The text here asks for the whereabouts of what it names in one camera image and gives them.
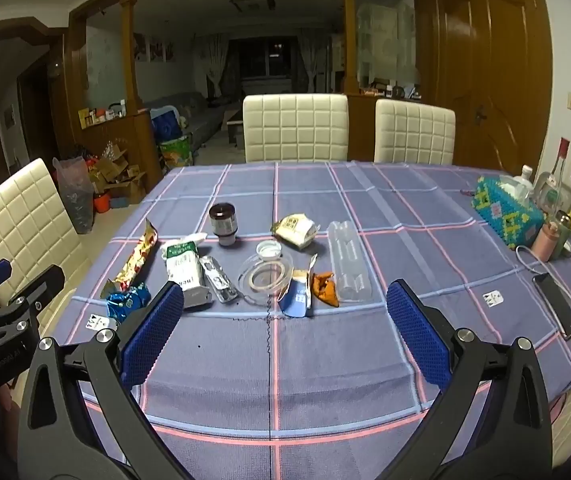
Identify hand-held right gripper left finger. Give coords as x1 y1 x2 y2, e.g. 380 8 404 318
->
18 280 186 480

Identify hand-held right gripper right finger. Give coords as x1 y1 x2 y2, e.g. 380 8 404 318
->
385 279 553 480

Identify blue foil wrapper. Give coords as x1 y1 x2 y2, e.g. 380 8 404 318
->
102 282 152 323

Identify white green tissue packet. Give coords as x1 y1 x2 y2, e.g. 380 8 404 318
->
162 239 214 308

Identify red gold snack wrapper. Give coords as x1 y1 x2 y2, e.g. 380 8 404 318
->
114 218 159 293

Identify clear blue plastic wrapper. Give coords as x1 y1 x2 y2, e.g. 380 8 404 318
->
200 255 239 304

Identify clear plastic tray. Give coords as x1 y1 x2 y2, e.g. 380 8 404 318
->
328 221 372 303

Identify orange snack wrapper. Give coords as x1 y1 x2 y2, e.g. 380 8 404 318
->
313 272 340 307

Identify blue white torn carton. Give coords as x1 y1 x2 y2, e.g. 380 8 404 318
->
278 254 319 318

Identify paper food wrapper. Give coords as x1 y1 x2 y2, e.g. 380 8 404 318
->
272 213 319 250

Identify cream quilted chair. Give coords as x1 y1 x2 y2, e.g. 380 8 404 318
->
0 158 91 321
242 94 349 163
374 99 456 166

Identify clear plastic bag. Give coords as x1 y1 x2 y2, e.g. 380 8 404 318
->
53 156 95 235

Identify purple plaid tablecloth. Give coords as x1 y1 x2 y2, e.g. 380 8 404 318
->
60 160 571 480

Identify pile of cardboard boxes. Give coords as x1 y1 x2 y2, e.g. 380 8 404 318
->
88 140 147 206

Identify black smartphone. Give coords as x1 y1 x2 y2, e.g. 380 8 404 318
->
533 272 571 341

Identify green beaded tissue box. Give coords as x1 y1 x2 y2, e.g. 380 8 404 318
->
471 176 546 247

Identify pink thermos cup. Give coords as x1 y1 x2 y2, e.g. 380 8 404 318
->
530 210 571 262

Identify row of small bottles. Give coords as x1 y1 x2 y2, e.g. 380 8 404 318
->
78 102 129 128

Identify colourful printed bag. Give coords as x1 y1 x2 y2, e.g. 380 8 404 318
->
160 135 194 168

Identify clear plastic bottle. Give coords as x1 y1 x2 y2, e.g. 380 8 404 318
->
514 165 535 198

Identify glass bottle with red cap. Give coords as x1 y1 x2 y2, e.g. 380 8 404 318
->
533 139 571 221

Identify blue bag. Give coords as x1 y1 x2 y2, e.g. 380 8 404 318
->
152 106 182 141

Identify low coffee table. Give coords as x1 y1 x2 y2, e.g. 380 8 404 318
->
223 107 246 148

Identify grey sofa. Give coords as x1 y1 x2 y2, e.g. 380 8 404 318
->
143 91 239 153

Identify wooden cabinet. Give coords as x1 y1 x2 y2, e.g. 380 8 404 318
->
68 0 431 201

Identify patterned curtain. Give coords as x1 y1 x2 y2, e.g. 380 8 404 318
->
299 30 333 93
198 32 230 101

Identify wooden door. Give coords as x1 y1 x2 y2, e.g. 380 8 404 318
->
433 0 553 171

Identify white cabinet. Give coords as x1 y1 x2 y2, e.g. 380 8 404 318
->
355 0 416 91

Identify dark window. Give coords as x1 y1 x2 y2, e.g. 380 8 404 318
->
229 37 300 81

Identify ceiling lamp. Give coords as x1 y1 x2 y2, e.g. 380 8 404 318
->
230 0 276 12

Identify white charging cable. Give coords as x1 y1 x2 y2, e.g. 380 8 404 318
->
515 245 571 356

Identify wall pictures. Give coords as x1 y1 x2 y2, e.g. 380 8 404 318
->
133 35 176 63

